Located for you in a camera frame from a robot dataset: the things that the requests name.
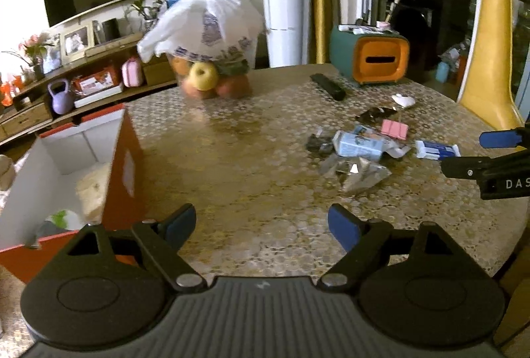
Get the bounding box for wooden television cabinet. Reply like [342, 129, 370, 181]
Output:
[0, 0, 180, 148]

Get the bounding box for black cylinder speaker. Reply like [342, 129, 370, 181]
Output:
[101, 18, 121, 42]

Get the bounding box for pink lunch box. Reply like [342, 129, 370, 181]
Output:
[121, 56, 144, 88]

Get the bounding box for white printed snack packet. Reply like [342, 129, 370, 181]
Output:
[352, 125, 415, 162]

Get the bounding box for yellow chair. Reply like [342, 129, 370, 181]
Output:
[447, 0, 525, 131]

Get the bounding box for pink packet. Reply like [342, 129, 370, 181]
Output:
[381, 119, 410, 141]

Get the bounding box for green white wrapper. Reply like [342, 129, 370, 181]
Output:
[43, 210, 84, 235]

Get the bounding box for peach coloured apple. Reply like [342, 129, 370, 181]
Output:
[184, 80, 216, 100]

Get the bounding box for blue white tube packet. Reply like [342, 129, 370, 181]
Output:
[415, 140, 461, 160]

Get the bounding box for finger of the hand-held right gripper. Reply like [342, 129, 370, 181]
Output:
[441, 153, 530, 179]
[479, 128, 530, 150]

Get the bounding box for beige soft toy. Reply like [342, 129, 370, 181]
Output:
[0, 154, 18, 191]

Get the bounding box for white plastic bag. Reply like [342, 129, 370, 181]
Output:
[137, 0, 266, 65]

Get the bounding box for red cardboard box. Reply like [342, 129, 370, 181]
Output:
[0, 104, 147, 284]

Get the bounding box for photo frame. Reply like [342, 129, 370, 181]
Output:
[60, 25, 94, 65]

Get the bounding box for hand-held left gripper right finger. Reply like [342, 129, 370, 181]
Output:
[317, 204, 459, 293]

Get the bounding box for red white box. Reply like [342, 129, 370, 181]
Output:
[71, 66, 123, 104]

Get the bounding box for blue white carton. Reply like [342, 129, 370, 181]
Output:
[332, 127, 384, 162]

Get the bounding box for silver foil wrapper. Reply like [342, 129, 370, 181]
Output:
[320, 156, 392, 193]

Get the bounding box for black wrapper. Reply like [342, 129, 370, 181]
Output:
[357, 106, 400, 125]

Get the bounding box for pink flowers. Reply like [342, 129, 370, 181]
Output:
[16, 32, 57, 79]

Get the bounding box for red apple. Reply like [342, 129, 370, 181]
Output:
[218, 74, 251, 99]

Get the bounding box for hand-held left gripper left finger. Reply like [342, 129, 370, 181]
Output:
[66, 204, 208, 293]

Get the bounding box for green orange tissue box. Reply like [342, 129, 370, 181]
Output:
[330, 24, 410, 86]

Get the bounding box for purple kettlebell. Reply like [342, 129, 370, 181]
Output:
[47, 79, 76, 114]

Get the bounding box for dark wrapper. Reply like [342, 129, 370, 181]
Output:
[306, 127, 335, 154]

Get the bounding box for black remote control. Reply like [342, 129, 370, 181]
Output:
[310, 73, 347, 101]

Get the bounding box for beige crumpled paper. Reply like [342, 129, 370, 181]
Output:
[76, 163, 113, 222]

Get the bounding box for orange fruit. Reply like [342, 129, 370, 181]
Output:
[172, 55, 195, 78]

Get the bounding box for yellow apple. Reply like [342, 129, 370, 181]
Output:
[189, 62, 219, 91]

